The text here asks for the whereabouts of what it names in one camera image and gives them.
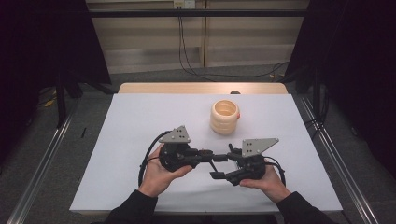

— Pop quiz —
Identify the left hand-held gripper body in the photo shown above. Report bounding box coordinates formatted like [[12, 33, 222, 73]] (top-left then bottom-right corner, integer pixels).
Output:
[[158, 124, 204, 173]]

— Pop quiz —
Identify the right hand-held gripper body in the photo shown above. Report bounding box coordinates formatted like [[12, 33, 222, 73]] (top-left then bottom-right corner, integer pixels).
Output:
[[225, 137, 280, 187]]

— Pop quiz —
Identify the cream ribbed cup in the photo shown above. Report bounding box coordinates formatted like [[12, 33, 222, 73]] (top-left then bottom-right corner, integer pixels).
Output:
[[209, 99, 241, 135]]

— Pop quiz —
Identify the person's right hand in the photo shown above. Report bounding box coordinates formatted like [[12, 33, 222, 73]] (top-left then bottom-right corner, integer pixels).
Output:
[[239, 161, 292, 204]]

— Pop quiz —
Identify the person's left hand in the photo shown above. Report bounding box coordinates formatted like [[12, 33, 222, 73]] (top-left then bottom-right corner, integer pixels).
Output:
[[138, 144, 193, 198]]

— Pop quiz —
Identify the white table mat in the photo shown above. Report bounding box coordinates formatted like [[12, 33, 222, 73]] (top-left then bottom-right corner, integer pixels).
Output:
[[68, 92, 344, 216]]

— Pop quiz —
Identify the wooden table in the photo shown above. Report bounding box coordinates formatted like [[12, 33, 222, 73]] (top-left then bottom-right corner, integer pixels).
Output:
[[118, 82, 289, 95]]

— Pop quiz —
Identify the black curtain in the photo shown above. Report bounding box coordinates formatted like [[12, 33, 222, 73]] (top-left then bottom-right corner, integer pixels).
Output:
[[283, 0, 396, 180], [0, 0, 112, 167]]

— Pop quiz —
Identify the right hand-held gripper cable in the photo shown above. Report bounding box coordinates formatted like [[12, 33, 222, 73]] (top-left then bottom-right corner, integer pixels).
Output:
[[264, 155, 287, 188]]

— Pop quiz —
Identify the black wall cable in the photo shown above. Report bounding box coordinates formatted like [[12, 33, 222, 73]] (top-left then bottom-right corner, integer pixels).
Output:
[[180, 16, 290, 79], [177, 16, 218, 83]]

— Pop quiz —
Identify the aluminium floor rail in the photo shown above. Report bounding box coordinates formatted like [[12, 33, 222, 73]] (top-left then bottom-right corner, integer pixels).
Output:
[[6, 101, 79, 224], [299, 95, 380, 224]]

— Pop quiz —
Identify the black stand post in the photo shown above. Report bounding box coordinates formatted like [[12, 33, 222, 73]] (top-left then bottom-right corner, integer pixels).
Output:
[[312, 66, 322, 123], [55, 69, 68, 129]]

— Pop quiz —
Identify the black horizontal frame bar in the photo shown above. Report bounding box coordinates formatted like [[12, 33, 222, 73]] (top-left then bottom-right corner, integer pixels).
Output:
[[88, 8, 310, 19]]

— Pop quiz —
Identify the white wall outlet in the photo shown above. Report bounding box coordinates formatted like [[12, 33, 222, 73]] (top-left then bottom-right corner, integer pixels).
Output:
[[173, 0, 197, 9]]

